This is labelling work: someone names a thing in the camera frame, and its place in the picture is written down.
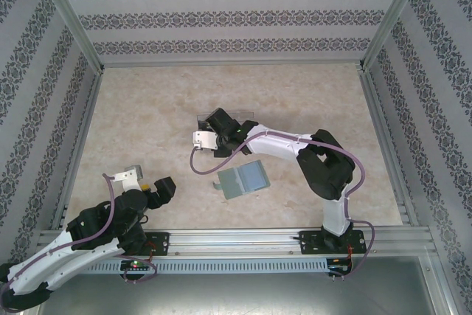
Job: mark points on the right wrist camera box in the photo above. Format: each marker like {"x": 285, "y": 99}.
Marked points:
{"x": 204, "y": 139}

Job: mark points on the aluminium side rail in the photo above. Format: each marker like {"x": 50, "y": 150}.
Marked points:
{"x": 87, "y": 108}
{"x": 377, "y": 108}

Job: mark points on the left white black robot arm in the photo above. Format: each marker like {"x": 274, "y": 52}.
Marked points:
{"x": 37, "y": 270}

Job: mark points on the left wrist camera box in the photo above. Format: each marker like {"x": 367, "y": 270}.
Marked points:
{"x": 133, "y": 172}

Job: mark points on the aluminium mounting rail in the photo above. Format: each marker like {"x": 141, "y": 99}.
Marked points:
{"x": 236, "y": 243}

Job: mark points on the aluminium frame post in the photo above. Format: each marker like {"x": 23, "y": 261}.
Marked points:
{"x": 392, "y": 16}
{"x": 71, "y": 16}

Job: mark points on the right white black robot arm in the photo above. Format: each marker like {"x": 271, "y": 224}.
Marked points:
{"x": 276, "y": 143}

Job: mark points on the small controller board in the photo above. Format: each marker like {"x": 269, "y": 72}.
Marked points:
{"x": 339, "y": 267}
{"x": 136, "y": 264}

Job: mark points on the green leather card holder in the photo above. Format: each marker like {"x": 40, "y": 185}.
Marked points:
{"x": 254, "y": 178}

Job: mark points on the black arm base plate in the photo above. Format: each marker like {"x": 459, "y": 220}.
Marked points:
{"x": 309, "y": 243}
{"x": 162, "y": 243}

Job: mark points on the aluminium frame strut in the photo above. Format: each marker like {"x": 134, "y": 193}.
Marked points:
{"x": 439, "y": 285}

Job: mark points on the clear acrylic card organizer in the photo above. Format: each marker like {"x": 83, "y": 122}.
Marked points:
{"x": 245, "y": 113}

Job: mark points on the grey metal panel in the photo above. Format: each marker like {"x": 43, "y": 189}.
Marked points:
{"x": 236, "y": 296}

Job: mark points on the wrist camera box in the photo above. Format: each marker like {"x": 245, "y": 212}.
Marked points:
{"x": 204, "y": 139}
{"x": 133, "y": 172}

